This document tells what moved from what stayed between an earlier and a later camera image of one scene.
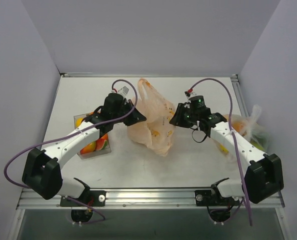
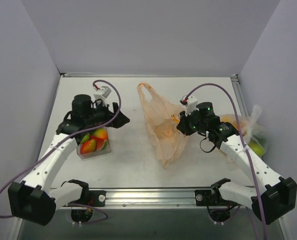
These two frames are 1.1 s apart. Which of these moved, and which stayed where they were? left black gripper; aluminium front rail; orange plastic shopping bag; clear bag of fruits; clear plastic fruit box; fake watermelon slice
Moved: orange plastic shopping bag; left black gripper
Stayed: fake watermelon slice; clear bag of fruits; clear plastic fruit box; aluminium front rail
